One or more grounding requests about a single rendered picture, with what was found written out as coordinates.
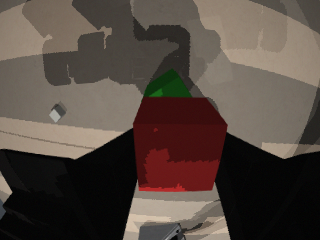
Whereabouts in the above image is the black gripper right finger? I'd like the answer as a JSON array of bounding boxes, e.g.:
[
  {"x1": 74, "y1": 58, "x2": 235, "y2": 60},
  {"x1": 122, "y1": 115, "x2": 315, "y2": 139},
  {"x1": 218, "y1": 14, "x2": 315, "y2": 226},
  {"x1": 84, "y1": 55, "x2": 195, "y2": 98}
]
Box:
[{"x1": 215, "y1": 132, "x2": 320, "y2": 240}]

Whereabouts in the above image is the red block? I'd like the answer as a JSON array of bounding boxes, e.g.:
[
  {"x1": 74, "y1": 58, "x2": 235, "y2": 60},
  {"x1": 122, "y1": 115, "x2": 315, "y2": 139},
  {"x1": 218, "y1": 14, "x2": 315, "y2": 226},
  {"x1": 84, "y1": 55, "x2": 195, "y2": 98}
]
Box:
[{"x1": 133, "y1": 97, "x2": 228, "y2": 192}]

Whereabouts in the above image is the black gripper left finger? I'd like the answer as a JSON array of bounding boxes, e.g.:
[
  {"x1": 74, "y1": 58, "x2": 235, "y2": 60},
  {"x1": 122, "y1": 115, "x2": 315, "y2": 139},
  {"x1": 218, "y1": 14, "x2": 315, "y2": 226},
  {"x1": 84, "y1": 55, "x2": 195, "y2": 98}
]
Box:
[{"x1": 0, "y1": 128, "x2": 137, "y2": 240}]

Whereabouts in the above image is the green block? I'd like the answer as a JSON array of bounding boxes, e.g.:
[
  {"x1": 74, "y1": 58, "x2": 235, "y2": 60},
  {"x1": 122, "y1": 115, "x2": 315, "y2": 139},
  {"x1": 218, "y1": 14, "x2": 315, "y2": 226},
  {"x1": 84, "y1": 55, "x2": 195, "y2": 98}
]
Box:
[
  {"x1": 145, "y1": 68, "x2": 175, "y2": 91},
  {"x1": 143, "y1": 71, "x2": 193, "y2": 99}
]

